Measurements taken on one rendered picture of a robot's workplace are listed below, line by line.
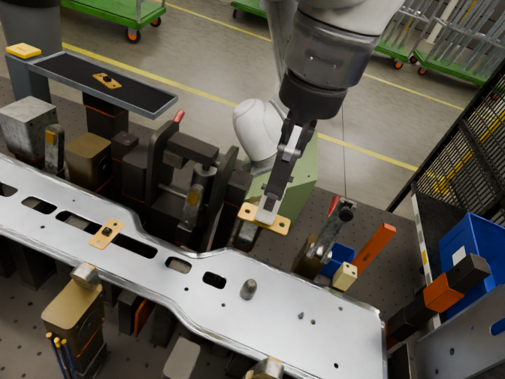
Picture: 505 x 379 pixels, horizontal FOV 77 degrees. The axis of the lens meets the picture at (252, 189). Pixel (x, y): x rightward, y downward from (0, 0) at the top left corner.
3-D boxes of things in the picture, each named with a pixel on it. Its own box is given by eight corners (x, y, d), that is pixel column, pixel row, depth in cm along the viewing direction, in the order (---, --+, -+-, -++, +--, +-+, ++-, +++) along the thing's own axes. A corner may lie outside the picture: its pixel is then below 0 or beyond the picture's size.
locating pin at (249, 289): (236, 300, 69) (243, 284, 65) (240, 288, 72) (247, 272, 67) (249, 306, 69) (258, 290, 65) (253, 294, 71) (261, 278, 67)
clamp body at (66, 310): (52, 398, 71) (20, 332, 49) (88, 348, 80) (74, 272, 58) (79, 410, 71) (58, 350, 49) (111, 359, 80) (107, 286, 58)
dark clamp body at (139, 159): (120, 251, 103) (119, 159, 78) (140, 226, 112) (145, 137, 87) (140, 260, 102) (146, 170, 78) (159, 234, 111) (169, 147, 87)
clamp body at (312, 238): (261, 320, 98) (303, 253, 75) (269, 293, 106) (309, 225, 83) (281, 328, 98) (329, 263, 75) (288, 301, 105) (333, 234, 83)
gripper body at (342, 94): (294, 53, 39) (274, 119, 45) (279, 74, 33) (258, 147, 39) (352, 74, 39) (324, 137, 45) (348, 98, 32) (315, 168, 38)
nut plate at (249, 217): (236, 216, 50) (237, 211, 50) (243, 202, 53) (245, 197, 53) (285, 236, 50) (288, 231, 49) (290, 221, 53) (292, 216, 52)
